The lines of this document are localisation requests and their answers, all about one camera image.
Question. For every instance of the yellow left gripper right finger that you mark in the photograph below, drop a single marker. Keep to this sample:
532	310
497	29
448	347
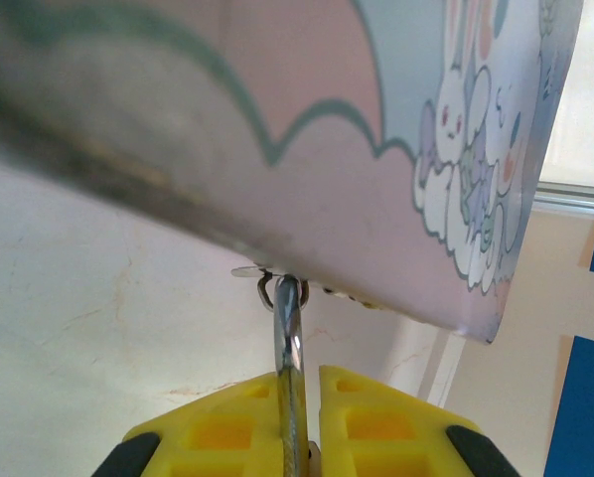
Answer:
426	447

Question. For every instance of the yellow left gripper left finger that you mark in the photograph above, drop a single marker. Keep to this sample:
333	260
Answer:
178	447

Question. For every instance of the silver metal hook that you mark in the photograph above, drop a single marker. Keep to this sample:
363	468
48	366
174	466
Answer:
289	348

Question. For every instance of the clear plastic bag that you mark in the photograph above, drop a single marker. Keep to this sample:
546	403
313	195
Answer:
327	199

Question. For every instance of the aluminium table side rail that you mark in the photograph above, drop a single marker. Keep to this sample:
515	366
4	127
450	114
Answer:
575	199

